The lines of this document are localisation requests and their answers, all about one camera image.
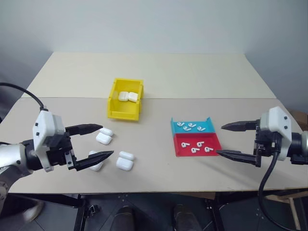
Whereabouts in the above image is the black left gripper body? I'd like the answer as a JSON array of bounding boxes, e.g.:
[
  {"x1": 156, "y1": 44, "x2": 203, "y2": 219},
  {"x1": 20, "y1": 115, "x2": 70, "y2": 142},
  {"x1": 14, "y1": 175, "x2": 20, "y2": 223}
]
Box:
[{"x1": 46, "y1": 133, "x2": 78, "y2": 171}]

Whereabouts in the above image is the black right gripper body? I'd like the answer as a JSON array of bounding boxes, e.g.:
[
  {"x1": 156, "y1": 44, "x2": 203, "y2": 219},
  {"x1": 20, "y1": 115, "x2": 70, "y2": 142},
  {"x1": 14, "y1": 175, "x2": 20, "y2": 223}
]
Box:
[{"x1": 253, "y1": 124, "x2": 282, "y2": 167}]

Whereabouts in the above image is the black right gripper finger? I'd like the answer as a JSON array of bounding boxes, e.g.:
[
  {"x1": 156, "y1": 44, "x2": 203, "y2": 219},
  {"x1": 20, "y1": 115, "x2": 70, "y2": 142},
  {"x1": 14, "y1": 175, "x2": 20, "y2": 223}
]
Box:
[
  {"x1": 215, "y1": 149, "x2": 257, "y2": 167},
  {"x1": 220, "y1": 120, "x2": 261, "y2": 132}
]

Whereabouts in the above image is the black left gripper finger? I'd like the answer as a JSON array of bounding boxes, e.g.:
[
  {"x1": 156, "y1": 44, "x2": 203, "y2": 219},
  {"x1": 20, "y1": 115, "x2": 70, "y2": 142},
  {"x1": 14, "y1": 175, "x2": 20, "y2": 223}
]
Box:
[
  {"x1": 65, "y1": 123, "x2": 104, "y2": 137},
  {"x1": 76, "y1": 151, "x2": 115, "y2": 172}
]

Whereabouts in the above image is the yellow plastic bin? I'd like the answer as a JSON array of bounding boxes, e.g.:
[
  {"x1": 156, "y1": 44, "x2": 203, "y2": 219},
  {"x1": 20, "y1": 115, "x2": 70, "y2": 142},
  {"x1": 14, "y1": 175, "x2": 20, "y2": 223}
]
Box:
[{"x1": 106, "y1": 77, "x2": 145, "y2": 124}]

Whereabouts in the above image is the blue plastic tray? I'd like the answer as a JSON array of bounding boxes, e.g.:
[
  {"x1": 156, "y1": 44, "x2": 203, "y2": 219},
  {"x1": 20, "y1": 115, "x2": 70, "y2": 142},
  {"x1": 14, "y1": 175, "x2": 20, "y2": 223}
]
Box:
[{"x1": 170, "y1": 116, "x2": 217, "y2": 136}]

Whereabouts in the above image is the red plastic tray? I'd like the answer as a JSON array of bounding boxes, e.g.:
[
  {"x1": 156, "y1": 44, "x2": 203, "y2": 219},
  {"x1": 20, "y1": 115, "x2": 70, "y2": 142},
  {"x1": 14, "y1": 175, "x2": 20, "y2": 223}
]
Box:
[{"x1": 173, "y1": 132, "x2": 223, "y2": 158}]

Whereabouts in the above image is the dark rounded shape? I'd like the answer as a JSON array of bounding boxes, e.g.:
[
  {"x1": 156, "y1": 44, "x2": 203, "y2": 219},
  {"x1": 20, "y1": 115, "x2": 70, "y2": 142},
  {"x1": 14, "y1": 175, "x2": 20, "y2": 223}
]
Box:
[{"x1": 115, "y1": 206, "x2": 136, "y2": 231}]

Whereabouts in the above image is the grey shoe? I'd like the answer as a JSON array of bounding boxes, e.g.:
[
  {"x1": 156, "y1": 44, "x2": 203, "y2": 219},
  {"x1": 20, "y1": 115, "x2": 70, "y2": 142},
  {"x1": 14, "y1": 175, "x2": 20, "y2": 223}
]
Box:
[{"x1": 23, "y1": 201, "x2": 45, "y2": 223}]

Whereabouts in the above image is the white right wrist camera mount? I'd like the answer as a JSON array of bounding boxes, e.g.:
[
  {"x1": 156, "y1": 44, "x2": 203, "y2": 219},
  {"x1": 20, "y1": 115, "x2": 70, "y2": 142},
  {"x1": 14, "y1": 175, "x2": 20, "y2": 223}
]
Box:
[{"x1": 260, "y1": 106, "x2": 293, "y2": 161}]

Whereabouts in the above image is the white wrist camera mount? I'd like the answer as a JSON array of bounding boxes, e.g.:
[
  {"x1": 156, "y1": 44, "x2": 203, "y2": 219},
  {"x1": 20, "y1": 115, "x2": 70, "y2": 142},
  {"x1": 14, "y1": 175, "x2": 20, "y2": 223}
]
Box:
[
  {"x1": 260, "y1": 106, "x2": 293, "y2": 161},
  {"x1": 32, "y1": 110, "x2": 66, "y2": 172}
]

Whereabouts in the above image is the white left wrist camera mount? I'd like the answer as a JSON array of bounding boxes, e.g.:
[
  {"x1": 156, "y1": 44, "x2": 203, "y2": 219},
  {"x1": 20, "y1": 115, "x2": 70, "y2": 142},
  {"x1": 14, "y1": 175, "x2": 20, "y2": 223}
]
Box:
[{"x1": 32, "y1": 110, "x2": 66, "y2": 172}]

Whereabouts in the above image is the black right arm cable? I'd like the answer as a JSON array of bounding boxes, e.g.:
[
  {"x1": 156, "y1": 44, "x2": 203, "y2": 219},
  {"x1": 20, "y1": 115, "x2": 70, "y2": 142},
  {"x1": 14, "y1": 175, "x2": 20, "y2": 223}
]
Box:
[{"x1": 257, "y1": 136, "x2": 308, "y2": 231}]

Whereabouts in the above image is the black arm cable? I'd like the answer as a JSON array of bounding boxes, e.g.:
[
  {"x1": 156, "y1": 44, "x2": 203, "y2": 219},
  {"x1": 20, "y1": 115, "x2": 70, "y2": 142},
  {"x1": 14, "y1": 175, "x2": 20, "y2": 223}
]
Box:
[
  {"x1": 257, "y1": 136, "x2": 308, "y2": 231},
  {"x1": 0, "y1": 82, "x2": 48, "y2": 113}
]

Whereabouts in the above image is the black metal table frame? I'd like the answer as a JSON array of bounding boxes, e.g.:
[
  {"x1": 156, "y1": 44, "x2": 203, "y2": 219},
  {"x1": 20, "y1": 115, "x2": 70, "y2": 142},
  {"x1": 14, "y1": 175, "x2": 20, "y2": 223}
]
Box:
[{"x1": 6, "y1": 190, "x2": 308, "y2": 231}]

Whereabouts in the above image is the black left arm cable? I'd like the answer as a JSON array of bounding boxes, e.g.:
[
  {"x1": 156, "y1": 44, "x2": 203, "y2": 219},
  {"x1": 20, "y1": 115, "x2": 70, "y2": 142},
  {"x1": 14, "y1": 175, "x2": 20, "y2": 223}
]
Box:
[{"x1": 0, "y1": 82, "x2": 48, "y2": 113}]

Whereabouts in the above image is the light wooden frame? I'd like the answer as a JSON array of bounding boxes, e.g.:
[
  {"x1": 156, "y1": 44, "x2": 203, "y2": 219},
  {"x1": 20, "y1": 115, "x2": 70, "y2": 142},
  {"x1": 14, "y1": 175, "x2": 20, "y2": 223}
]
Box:
[{"x1": 264, "y1": 189, "x2": 308, "y2": 231}]

